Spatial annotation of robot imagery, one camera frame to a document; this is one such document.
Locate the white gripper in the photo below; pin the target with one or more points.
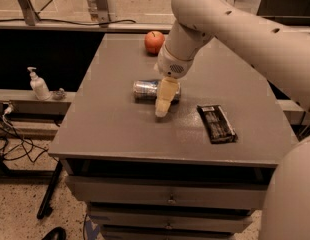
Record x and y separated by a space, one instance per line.
170 65

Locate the drawer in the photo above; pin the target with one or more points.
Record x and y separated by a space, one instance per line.
124 191
169 220

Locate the top drawer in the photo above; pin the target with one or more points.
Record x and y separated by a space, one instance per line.
124 191

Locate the grey drawer cabinet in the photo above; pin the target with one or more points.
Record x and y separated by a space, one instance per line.
106 133

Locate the metal bracket left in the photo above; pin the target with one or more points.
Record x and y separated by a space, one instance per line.
28 11

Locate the metal bracket middle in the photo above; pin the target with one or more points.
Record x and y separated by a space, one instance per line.
106 11

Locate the white pump soap bottle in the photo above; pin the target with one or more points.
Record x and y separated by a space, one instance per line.
38 85

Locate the small metal object on ledge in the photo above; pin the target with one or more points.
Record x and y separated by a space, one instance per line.
59 94

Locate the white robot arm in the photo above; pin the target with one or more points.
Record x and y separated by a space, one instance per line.
282 56

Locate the silver redbull can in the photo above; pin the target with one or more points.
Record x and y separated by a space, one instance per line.
146 90

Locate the red apple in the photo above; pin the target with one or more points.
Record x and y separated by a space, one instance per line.
153 41

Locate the black pole on floor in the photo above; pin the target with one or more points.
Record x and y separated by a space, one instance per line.
45 209

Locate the black snack bar wrapper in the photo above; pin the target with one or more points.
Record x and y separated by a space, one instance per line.
217 125

